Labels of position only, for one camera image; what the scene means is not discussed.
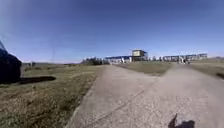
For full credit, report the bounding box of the clump of dark trees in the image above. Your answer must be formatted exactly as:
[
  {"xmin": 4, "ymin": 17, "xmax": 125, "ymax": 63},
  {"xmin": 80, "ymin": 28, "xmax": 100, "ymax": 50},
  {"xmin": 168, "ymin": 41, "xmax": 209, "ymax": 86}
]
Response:
[{"xmin": 80, "ymin": 57, "xmax": 110, "ymax": 66}]

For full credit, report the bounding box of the building with raised tower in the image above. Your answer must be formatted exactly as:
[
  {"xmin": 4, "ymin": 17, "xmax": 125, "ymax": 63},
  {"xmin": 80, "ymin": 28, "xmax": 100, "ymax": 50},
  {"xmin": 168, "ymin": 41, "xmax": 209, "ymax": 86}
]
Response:
[{"xmin": 104, "ymin": 49, "xmax": 149, "ymax": 65}]

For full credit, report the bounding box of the grass strip between paths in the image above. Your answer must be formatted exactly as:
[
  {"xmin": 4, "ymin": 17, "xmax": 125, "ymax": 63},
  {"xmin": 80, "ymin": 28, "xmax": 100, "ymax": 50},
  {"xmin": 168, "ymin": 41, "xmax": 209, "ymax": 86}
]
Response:
[{"xmin": 114, "ymin": 60, "xmax": 175, "ymax": 77}]

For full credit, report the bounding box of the grey gravel path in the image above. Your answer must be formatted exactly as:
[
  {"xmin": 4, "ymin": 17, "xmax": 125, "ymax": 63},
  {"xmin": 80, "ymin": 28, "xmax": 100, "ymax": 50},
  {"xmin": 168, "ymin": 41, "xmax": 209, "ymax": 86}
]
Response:
[{"xmin": 64, "ymin": 63, "xmax": 224, "ymax": 128}]

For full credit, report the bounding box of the long low building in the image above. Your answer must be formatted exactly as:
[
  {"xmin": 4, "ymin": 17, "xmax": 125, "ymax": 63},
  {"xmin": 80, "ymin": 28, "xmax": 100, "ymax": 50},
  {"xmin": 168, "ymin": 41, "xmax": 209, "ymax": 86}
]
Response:
[{"xmin": 149, "ymin": 53, "xmax": 208, "ymax": 64}]

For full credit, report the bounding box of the dry grass field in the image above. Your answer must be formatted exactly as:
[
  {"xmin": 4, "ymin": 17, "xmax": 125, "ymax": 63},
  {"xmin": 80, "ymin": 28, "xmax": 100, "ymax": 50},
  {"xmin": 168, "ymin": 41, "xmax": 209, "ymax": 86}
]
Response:
[{"xmin": 0, "ymin": 64, "xmax": 105, "ymax": 128}]

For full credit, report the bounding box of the dark bush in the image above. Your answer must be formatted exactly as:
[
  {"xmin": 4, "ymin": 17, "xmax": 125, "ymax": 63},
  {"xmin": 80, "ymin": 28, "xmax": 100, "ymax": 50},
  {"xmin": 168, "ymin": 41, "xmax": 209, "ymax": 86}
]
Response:
[{"xmin": 0, "ymin": 39, "xmax": 23, "ymax": 85}]

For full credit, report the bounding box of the grass patch beside wall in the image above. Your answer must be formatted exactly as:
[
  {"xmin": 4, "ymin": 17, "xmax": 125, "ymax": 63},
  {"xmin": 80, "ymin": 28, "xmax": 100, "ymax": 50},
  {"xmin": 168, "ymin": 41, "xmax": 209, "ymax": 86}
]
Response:
[{"xmin": 188, "ymin": 58, "xmax": 224, "ymax": 80}]

